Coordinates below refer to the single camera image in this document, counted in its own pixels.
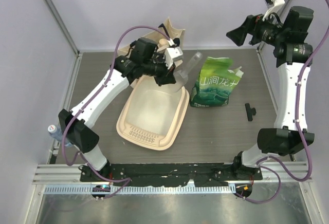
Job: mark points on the green litter bag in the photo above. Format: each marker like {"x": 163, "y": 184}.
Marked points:
{"x": 215, "y": 83}

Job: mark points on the beige canvas tote bag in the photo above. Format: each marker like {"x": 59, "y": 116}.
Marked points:
{"x": 166, "y": 27}

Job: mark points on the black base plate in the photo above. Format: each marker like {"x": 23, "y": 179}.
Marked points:
{"x": 177, "y": 174}

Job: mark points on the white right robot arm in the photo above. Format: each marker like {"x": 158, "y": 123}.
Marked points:
{"x": 290, "y": 132}

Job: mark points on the clear plastic scoop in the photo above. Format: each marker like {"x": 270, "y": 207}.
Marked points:
{"x": 181, "y": 76}

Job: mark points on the perforated cable duct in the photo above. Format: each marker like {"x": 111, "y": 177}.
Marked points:
{"x": 190, "y": 188}

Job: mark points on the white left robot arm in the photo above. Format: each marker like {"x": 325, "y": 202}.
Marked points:
{"x": 144, "y": 57}

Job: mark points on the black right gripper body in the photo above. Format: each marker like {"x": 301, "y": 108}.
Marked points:
{"x": 265, "y": 31}

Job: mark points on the cream plastic litter box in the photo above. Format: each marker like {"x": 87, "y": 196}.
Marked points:
{"x": 153, "y": 115}

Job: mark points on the beige capped bottle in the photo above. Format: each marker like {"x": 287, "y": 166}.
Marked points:
{"x": 163, "y": 44}

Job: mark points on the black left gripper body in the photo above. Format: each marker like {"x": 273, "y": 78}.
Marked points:
{"x": 160, "y": 72}

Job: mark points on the black bag clip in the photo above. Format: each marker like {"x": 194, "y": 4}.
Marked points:
{"x": 250, "y": 112}

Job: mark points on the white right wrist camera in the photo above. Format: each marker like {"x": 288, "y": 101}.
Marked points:
{"x": 273, "y": 6}

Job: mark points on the clear water bottle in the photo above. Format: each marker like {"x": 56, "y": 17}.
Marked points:
{"x": 56, "y": 133}

